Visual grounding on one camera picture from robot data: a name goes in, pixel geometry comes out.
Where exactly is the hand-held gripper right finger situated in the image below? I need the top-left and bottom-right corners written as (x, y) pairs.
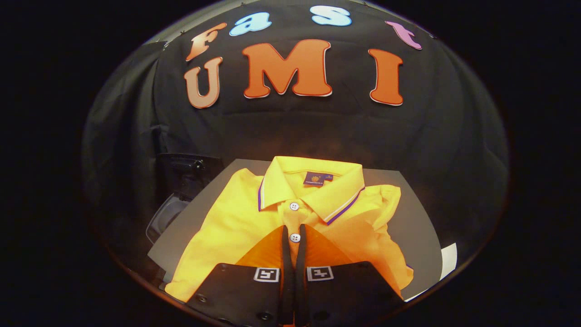
top-left (294, 223), bottom-right (405, 327)

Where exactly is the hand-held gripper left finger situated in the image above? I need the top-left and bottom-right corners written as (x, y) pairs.
top-left (186, 224), bottom-right (294, 327)

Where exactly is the yellow polo shirt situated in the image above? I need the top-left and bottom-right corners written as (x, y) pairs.
top-left (164, 156), bottom-right (414, 302)

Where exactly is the small dark washing machine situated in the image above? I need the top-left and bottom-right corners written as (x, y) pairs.
top-left (145, 153), bottom-right (223, 246)

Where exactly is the black backdrop cloth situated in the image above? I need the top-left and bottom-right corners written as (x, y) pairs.
top-left (82, 0), bottom-right (509, 291)

